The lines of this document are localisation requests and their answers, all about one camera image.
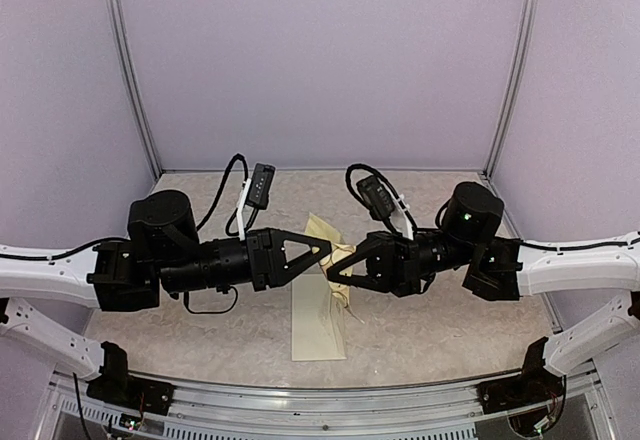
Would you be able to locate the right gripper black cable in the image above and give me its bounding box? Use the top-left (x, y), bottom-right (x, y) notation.
top-left (345, 162), bottom-right (441, 296)

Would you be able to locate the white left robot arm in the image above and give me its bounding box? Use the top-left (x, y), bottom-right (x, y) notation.
top-left (1, 190), bottom-right (332, 405)

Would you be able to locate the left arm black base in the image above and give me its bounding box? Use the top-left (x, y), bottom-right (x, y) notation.
top-left (86, 341), bottom-right (175, 416)

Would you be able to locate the cream paper envelope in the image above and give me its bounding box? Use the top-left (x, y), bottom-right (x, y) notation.
top-left (291, 274), bottom-right (348, 362)

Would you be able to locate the brown sticker sheet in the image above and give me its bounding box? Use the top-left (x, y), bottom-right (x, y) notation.
top-left (305, 213), bottom-right (364, 324)

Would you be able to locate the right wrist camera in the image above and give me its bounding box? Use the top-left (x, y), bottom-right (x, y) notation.
top-left (356, 175), bottom-right (414, 240)

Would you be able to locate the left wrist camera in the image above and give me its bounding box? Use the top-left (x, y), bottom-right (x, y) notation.
top-left (236, 163), bottom-right (276, 240)

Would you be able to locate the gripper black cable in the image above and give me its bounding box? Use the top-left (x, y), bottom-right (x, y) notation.
top-left (345, 162), bottom-right (441, 296)
top-left (182, 153), bottom-right (251, 315)

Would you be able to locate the right aluminium frame post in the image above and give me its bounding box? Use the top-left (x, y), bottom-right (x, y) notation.
top-left (483, 0), bottom-right (538, 182)

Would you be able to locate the left aluminium frame post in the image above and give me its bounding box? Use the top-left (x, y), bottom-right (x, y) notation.
top-left (106, 0), bottom-right (163, 180)

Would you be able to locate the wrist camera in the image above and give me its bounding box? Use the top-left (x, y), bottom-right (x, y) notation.
top-left (236, 163), bottom-right (276, 240)
top-left (356, 175), bottom-right (414, 240)

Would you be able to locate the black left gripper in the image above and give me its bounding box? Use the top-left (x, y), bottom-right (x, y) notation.
top-left (158, 227), bottom-right (332, 295)

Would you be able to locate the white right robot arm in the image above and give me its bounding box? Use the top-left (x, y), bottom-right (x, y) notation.
top-left (327, 182), bottom-right (639, 404)

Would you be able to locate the aluminium frame post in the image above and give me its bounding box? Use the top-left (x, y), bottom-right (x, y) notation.
top-left (106, 0), bottom-right (163, 180)
top-left (483, 0), bottom-right (538, 182)

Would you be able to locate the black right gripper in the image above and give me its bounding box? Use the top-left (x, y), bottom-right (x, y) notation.
top-left (325, 230), bottom-right (476, 299)

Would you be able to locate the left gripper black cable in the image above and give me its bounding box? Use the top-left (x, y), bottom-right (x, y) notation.
top-left (182, 153), bottom-right (251, 315)

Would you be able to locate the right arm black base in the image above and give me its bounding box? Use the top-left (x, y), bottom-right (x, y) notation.
top-left (477, 337), bottom-right (564, 414)

